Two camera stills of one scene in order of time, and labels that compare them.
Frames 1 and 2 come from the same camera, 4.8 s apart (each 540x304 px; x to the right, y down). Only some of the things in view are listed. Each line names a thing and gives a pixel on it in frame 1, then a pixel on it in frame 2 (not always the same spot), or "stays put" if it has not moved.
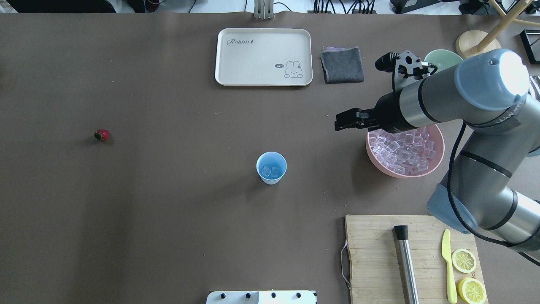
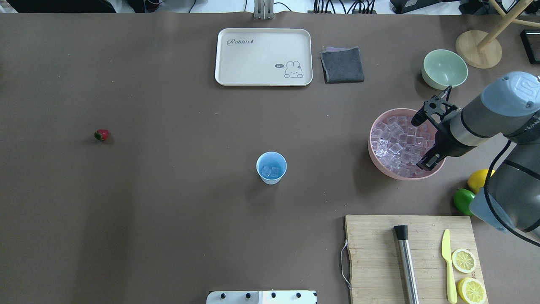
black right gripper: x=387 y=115 -> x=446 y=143
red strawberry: x=101 y=134 stays put
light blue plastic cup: x=271 y=166 stays put
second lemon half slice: x=471 y=291 stays put
